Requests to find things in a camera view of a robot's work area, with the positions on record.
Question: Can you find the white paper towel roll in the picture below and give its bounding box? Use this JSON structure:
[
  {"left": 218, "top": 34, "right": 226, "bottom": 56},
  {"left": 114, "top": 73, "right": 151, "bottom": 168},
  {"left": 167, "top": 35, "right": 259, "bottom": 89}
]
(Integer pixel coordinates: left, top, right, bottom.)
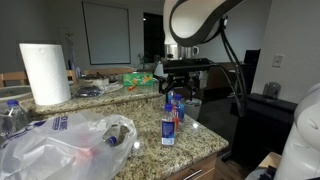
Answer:
[{"left": 18, "top": 42, "right": 72, "bottom": 106}]

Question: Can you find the silver kettle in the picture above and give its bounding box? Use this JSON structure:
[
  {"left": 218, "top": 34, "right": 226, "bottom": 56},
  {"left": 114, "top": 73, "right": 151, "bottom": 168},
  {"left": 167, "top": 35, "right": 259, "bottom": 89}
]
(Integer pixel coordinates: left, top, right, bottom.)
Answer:
[{"left": 165, "top": 44, "right": 200, "bottom": 61}]

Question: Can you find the white light switch plate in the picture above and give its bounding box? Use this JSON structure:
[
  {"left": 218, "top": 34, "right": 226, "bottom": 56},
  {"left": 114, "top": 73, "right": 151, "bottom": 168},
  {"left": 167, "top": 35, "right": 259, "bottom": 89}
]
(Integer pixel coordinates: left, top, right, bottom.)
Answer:
[{"left": 272, "top": 53, "right": 285, "bottom": 68}]

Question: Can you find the small green plant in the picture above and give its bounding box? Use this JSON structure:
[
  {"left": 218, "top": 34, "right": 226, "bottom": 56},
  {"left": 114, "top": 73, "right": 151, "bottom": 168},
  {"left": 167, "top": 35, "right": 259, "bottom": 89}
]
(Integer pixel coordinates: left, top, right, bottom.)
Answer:
[{"left": 137, "top": 52, "right": 149, "bottom": 71}]

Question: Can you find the white food container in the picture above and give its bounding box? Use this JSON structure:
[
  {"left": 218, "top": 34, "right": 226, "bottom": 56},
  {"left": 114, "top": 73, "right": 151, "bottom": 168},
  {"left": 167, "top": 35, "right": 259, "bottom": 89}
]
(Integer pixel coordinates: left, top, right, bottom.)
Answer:
[{"left": 79, "top": 73, "right": 110, "bottom": 88}]

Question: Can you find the black cabinet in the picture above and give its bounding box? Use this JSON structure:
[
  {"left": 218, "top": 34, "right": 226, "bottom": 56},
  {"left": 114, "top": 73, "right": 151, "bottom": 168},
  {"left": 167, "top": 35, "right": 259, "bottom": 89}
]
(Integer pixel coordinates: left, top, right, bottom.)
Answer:
[{"left": 229, "top": 92, "right": 299, "bottom": 168}]

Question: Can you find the white projector screen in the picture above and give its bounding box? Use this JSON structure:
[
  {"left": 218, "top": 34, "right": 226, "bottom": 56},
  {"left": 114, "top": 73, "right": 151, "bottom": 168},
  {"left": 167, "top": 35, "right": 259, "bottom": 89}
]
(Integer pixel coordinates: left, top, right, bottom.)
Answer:
[{"left": 81, "top": 1, "right": 132, "bottom": 66}]

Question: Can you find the dark wrapped item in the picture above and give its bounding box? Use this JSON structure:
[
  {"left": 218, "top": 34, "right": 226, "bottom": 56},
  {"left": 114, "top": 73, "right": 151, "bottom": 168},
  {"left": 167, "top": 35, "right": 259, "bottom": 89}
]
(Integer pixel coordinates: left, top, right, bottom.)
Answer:
[{"left": 73, "top": 85, "right": 103, "bottom": 98}]

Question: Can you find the wooden counter cabinet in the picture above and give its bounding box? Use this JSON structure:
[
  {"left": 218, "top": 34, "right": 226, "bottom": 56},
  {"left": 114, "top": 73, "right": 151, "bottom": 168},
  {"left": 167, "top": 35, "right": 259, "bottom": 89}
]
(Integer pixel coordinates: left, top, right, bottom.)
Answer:
[{"left": 164, "top": 153, "right": 218, "bottom": 180}]

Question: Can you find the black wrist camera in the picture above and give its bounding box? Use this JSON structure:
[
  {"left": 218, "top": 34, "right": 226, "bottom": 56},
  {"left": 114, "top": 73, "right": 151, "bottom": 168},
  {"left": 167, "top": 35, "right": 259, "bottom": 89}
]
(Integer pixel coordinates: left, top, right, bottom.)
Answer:
[{"left": 162, "top": 58, "right": 213, "bottom": 75}]

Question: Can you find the green tissue box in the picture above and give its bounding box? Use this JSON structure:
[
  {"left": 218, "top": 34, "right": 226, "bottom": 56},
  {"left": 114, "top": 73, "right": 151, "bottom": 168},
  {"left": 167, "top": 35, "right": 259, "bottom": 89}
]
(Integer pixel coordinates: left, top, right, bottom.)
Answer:
[{"left": 122, "top": 71, "right": 154, "bottom": 88}]

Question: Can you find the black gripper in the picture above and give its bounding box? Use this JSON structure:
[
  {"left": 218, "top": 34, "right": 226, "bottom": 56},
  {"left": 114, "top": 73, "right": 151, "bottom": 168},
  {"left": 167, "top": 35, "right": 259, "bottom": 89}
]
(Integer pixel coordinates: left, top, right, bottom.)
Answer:
[{"left": 158, "top": 73, "right": 201, "bottom": 102}]

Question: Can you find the small white trash bin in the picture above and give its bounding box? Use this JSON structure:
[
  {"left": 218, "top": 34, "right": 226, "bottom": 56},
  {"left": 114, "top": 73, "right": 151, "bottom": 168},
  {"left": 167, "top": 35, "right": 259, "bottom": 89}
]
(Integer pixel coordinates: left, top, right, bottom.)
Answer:
[{"left": 184, "top": 97, "right": 203, "bottom": 120}]

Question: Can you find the black office chair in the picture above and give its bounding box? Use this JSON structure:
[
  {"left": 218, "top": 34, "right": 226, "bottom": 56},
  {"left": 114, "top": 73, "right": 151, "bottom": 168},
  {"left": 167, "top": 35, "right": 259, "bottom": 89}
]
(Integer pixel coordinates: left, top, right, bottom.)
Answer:
[{"left": 244, "top": 49, "right": 262, "bottom": 96}]

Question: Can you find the metal drawer handle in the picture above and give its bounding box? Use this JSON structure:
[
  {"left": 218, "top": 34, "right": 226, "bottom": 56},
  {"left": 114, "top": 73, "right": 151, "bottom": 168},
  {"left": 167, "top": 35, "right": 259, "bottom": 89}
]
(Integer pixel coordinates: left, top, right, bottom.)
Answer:
[{"left": 182, "top": 168, "right": 203, "bottom": 180}]

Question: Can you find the wooden desk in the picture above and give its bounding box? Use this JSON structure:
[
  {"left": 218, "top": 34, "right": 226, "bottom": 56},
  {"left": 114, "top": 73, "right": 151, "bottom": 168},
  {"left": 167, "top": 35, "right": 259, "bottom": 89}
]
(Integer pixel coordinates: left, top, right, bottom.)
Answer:
[{"left": 203, "top": 61, "right": 243, "bottom": 91}]

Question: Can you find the grey glass jar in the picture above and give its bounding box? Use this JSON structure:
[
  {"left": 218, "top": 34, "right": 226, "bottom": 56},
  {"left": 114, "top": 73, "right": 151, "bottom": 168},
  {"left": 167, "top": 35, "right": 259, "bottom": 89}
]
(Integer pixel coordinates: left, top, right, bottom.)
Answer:
[{"left": 262, "top": 81, "right": 282, "bottom": 100}]

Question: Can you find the clear plastic bag blue print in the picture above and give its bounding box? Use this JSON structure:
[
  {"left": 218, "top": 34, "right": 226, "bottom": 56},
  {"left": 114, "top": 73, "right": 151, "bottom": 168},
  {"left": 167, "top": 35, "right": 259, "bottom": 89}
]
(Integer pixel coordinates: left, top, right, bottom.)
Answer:
[{"left": 0, "top": 111, "right": 138, "bottom": 180}]

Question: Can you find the clear water bottle blue cap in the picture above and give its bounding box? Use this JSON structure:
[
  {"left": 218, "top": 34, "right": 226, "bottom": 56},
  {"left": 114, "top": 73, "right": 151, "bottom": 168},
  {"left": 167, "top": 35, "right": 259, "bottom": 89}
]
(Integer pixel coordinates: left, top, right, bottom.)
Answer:
[{"left": 0, "top": 99, "right": 33, "bottom": 148}]

